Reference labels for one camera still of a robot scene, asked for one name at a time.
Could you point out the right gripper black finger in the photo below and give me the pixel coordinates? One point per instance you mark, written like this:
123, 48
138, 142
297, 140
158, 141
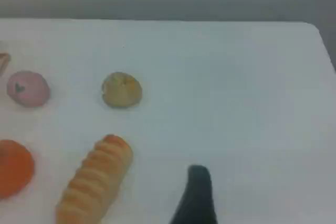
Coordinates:
198, 197

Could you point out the beige egg yolk pastry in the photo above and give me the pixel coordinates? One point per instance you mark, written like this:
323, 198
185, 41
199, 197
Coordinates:
122, 90

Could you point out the pink round pastry green leaf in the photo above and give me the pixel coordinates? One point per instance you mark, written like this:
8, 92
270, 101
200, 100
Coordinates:
29, 89

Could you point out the long striped bread roll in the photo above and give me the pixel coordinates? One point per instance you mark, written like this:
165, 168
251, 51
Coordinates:
97, 179

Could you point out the orange tangerine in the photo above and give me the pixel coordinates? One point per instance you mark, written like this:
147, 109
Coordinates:
13, 169

